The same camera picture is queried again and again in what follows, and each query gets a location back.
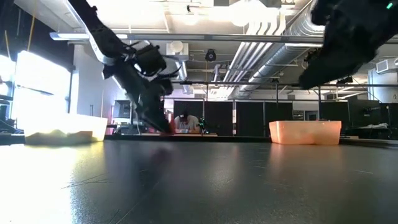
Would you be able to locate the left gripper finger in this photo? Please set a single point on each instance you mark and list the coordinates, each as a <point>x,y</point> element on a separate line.
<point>160,112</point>
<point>149,109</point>

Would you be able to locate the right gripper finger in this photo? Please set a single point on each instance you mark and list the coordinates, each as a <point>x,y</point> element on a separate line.
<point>315,81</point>
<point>315,71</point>

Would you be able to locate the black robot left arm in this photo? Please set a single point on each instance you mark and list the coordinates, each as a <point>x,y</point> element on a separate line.
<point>99,31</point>

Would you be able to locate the black equipment cabinet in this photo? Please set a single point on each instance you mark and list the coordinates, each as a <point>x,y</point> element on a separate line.
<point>122,110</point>

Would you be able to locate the person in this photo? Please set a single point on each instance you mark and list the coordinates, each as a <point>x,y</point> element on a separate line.
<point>186,123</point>

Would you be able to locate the black partition panel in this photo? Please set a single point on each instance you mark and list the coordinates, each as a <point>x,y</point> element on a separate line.
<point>219,118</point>
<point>278,112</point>
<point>249,118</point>
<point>192,105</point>

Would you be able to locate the orange plastic bin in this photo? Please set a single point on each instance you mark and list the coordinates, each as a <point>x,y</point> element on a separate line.
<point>304,133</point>

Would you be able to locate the black monitor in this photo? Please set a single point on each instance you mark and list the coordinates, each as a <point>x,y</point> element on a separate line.
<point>360,113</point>

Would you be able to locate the white ceiling unit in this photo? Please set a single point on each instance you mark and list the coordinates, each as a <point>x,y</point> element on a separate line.
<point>177,49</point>

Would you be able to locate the yellow plastic bin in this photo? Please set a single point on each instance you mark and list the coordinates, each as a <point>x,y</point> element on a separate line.
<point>77,127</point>

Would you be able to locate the black pipe rack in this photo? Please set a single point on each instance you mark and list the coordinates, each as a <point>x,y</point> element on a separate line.
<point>233,83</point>

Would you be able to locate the grey overhead crossbar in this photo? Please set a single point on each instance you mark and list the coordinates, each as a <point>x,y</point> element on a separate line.
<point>202,37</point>

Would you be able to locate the bright window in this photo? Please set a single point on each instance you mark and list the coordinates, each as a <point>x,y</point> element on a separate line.
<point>40,87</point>

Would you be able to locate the black table mat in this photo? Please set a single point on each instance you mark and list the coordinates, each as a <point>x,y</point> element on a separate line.
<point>248,193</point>

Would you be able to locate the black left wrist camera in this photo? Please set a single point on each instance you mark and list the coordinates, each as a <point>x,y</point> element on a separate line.
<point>150,59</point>

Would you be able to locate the silver spiral ventilation duct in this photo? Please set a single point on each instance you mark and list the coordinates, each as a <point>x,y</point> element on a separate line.
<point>280,59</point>

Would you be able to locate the white wall air unit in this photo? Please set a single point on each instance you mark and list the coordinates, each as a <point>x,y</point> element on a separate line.
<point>387,65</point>

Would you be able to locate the grey vertical duct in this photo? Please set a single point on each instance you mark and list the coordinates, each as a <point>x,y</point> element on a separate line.
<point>184,74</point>

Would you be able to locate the black overhead camera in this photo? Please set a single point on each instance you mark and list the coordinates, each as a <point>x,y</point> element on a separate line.
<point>210,55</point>

